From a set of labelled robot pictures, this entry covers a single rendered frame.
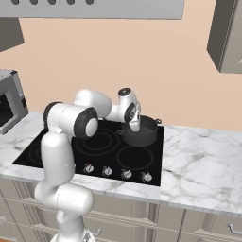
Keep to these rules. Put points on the silver microwave oven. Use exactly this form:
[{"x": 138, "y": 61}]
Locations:
[{"x": 9, "y": 102}]

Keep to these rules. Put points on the black glass hob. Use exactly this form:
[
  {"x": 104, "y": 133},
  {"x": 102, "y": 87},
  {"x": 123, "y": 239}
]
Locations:
[{"x": 104, "y": 148}]

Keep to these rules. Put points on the grey wall cupboard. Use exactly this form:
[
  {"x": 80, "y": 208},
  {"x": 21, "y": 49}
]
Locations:
[
  {"x": 9, "y": 33},
  {"x": 227, "y": 34}
]

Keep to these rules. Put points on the silver hob knob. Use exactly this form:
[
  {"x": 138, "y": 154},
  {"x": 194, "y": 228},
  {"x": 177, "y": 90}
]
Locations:
[
  {"x": 127, "y": 173},
  {"x": 146, "y": 176},
  {"x": 88, "y": 168},
  {"x": 107, "y": 171}
]

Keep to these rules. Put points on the beige drawer front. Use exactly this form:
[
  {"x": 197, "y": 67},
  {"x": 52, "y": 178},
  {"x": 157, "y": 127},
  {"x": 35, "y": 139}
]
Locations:
[
  {"x": 15, "y": 192},
  {"x": 123, "y": 209},
  {"x": 214, "y": 228}
]

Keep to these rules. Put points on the grey range hood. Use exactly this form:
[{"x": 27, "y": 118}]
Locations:
[{"x": 94, "y": 8}]

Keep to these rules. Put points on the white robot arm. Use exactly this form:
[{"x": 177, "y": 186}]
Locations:
[{"x": 58, "y": 164}]

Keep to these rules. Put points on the dark grey cooking pot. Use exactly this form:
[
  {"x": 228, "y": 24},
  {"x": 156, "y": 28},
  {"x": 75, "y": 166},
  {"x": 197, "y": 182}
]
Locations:
[{"x": 141, "y": 134}]

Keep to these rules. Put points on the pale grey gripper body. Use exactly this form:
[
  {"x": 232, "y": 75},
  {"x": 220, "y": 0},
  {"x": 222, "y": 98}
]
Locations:
[{"x": 134, "y": 124}]

